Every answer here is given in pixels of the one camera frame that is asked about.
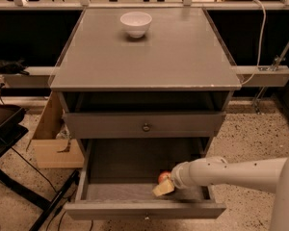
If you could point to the closed grey upper drawer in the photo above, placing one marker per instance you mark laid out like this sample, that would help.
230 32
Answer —
143 125

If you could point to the red apple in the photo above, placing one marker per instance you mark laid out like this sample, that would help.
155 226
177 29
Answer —
164 176

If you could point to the white ceramic bowl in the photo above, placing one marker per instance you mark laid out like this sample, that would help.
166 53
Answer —
135 24

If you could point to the metal railing beam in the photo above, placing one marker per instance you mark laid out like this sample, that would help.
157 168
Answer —
250 76

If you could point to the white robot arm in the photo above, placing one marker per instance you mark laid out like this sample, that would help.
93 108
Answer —
271 176

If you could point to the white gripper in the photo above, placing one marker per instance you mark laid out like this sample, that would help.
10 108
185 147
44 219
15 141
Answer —
178 176

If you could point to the open grey middle drawer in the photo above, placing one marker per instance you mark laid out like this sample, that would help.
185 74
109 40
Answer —
118 177

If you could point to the grey wooden drawer cabinet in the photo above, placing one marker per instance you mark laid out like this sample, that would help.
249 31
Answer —
177 66

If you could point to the cardboard box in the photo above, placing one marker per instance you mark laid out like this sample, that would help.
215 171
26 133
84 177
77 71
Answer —
53 146

